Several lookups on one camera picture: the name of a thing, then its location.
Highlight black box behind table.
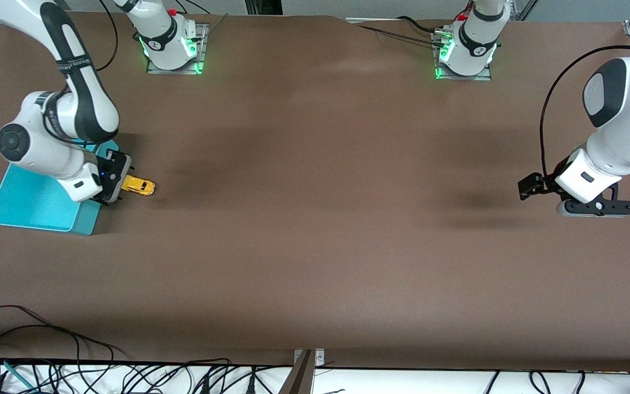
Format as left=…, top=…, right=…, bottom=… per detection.
left=244, top=0, right=283, bottom=16

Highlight brown table mat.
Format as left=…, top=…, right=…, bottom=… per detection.
left=0, top=12, right=630, bottom=374

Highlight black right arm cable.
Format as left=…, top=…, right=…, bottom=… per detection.
left=95, top=0, right=119, bottom=72

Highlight silver metal bracket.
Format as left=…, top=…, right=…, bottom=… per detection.
left=294, top=349, right=326, bottom=367

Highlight thin black base cable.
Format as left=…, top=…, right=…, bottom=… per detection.
left=355, top=24, right=438, bottom=48

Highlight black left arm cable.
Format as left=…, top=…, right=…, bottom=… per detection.
left=539, top=45, right=630, bottom=179

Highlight thick black base cable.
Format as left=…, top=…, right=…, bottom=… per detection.
left=397, top=16, right=448, bottom=34

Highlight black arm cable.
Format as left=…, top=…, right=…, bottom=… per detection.
left=95, top=0, right=119, bottom=72
left=539, top=45, right=630, bottom=179

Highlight long black looped cable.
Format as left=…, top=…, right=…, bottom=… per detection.
left=0, top=305, right=127, bottom=357

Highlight yellow beetle toy car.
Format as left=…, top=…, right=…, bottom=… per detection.
left=121, top=175, right=156, bottom=197

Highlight teal plastic bin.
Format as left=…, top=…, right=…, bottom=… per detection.
left=0, top=139, right=120, bottom=237

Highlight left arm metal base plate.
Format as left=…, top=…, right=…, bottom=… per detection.
left=435, top=30, right=492, bottom=82

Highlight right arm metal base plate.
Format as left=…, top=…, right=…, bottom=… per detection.
left=146, top=23, right=209, bottom=75

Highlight grey metal post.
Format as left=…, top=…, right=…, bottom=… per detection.
left=279, top=350, right=314, bottom=394

